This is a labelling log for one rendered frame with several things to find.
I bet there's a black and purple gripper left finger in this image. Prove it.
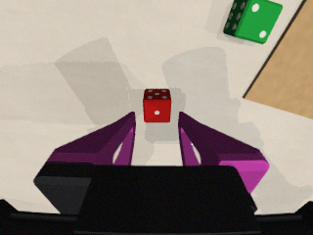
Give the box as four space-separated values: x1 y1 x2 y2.
45 112 136 165

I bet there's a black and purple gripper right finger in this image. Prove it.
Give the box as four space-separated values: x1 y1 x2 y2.
178 112 269 194

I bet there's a green die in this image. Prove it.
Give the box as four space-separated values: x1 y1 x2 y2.
223 0 283 44

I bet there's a tan flat mat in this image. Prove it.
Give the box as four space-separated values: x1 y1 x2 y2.
243 0 313 119

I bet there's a red die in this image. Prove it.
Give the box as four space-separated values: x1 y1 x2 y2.
143 89 171 122

